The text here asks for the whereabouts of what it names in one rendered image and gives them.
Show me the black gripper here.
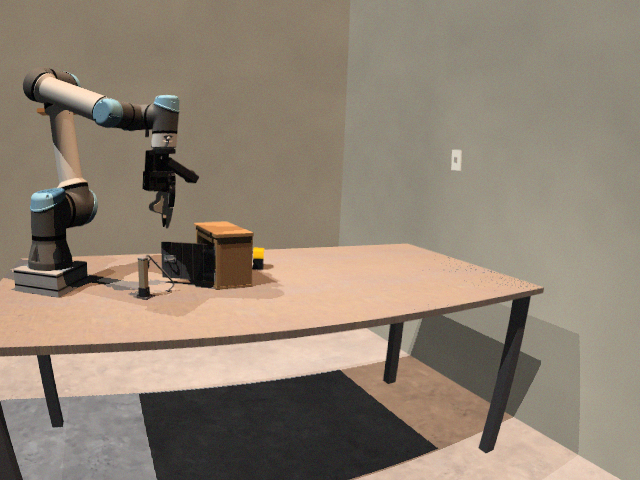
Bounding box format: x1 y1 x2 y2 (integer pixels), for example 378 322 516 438
143 149 176 228

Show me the brown wooden cabinet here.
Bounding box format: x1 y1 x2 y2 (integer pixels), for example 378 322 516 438
161 222 254 290

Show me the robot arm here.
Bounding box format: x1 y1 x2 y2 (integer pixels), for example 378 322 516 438
23 67 180 271

